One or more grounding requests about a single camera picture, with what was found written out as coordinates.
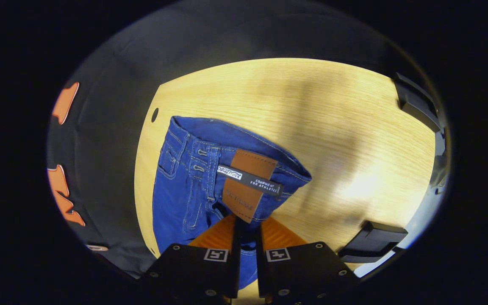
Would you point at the blue denim jeans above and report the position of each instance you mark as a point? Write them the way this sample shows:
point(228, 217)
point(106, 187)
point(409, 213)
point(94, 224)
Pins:
point(184, 199)

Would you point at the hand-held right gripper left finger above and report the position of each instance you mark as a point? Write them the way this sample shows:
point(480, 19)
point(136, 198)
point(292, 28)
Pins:
point(236, 254)

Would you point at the black office chair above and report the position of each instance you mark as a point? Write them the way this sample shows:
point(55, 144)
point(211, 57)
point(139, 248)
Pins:
point(417, 103)

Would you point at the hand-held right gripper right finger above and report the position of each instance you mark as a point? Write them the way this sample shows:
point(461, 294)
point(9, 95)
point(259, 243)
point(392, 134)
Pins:
point(261, 262)

